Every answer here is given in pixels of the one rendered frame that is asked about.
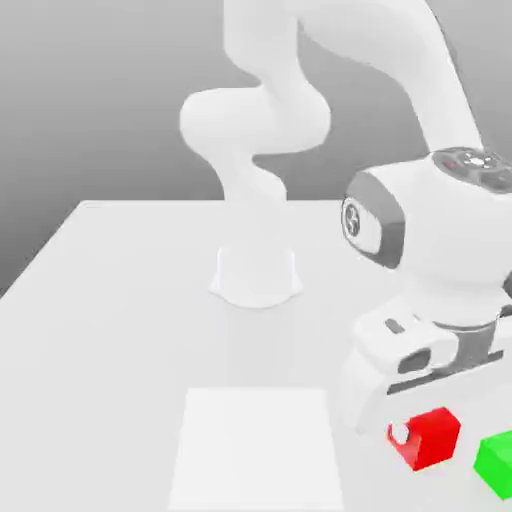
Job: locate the small green cube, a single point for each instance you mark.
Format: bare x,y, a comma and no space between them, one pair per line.
496,464

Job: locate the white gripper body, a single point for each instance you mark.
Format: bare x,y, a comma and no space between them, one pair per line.
376,400

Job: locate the small red cube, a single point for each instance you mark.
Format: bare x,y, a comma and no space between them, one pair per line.
436,438

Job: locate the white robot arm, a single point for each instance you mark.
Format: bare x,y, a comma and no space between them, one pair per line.
256,120

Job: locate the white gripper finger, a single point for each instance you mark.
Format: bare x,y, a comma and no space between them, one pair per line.
400,434

